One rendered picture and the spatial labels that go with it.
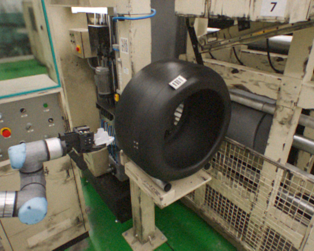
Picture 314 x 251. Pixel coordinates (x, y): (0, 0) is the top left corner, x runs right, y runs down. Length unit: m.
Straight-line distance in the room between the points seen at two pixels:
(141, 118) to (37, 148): 0.38
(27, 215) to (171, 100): 0.60
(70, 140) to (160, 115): 0.34
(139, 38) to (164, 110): 0.47
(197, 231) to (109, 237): 0.73
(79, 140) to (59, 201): 1.00
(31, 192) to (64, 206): 1.08
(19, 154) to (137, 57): 0.73
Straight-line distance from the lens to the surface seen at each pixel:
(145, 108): 0.94
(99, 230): 2.26
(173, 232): 2.19
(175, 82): 0.95
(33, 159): 0.87
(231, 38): 1.29
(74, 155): 0.93
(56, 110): 1.58
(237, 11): 1.11
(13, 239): 1.94
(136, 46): 1.27
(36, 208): 0.80
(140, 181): 1.35
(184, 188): 1.36
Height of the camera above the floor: 1.71
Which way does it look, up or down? 27 degrees down
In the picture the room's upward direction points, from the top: 1 degrees counter-clockwise
